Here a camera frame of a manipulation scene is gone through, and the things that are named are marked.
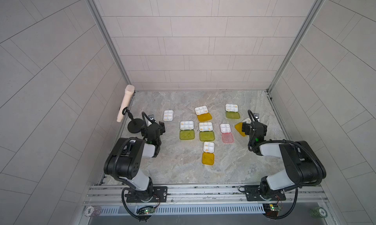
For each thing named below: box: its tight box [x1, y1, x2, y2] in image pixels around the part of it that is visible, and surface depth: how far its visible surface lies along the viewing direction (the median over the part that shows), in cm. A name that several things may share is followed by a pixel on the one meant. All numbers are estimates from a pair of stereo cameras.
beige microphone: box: [116, 84, 136, 123], surface depth 80 cm
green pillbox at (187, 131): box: [179, 120, 195, 140], surface depth 96 cm
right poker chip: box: [309, 206, 328, 218], surface depth 63 cm
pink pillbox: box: [219, 123, 235, 144], surface depth 95 cm
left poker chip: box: [84, 205, 102, 217], surface depth 63 cm
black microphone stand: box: [121, 106, 144, 134], surface depth 95 cm
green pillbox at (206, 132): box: [198, 121, 215, 142], surface depth 96 cm
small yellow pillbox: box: [201, 141, 215, 166], surface depth 86 cm
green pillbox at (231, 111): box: [225, 103, 240, 119], surface depth 107 cm
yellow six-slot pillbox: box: [194, 105, 212, 123], surface depth 104 cm
